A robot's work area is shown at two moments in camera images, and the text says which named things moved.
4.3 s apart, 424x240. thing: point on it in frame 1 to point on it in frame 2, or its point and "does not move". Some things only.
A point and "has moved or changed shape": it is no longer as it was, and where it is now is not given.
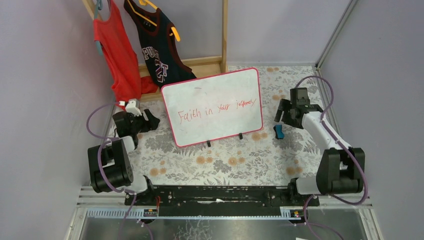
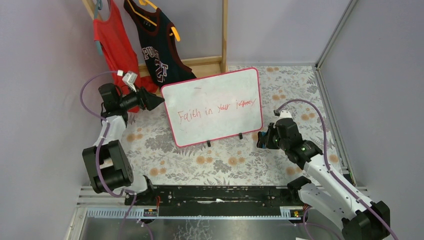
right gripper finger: (286, 106) to (271, 131)
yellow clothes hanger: (145, 2) does not move
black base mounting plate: (220, 196) does not move
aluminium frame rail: (330, 43) does not move
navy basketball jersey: (165, 63) does not move
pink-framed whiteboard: (207, 109) does not move
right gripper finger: (280, 110) to (265, 141)
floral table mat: (271, 156) does not move
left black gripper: (142, 118) to (141, 99)
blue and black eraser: (279, 133) has moved or changed shape
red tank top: (126, 82) does not move
